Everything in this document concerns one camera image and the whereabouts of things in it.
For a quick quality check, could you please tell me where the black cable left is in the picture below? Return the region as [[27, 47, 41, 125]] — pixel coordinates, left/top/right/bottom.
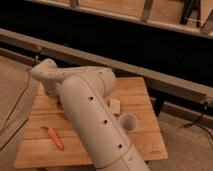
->
[[0, 50, 42, 152]]

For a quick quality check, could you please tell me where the white sponge block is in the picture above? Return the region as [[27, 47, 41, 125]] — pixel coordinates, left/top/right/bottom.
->
[[109, 99, 120, 115]]

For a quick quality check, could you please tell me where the black cable right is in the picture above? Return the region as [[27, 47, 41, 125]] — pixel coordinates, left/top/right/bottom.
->
[[183, 101, 213, 141]]

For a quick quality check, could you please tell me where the black cable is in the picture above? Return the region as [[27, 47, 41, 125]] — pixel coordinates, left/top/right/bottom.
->
[[183, 101, 213, 141], [0, 50, 42, 152]]

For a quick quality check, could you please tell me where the wooden table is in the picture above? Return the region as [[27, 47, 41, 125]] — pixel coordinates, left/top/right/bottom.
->
[[15, 77, 168, 169]]

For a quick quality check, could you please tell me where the orange carrot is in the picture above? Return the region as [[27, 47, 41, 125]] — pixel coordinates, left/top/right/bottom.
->
[[44, 127, 64, 151]]

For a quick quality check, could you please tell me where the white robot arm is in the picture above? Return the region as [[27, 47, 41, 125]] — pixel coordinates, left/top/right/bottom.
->
[[31, 59, 150, 171]]

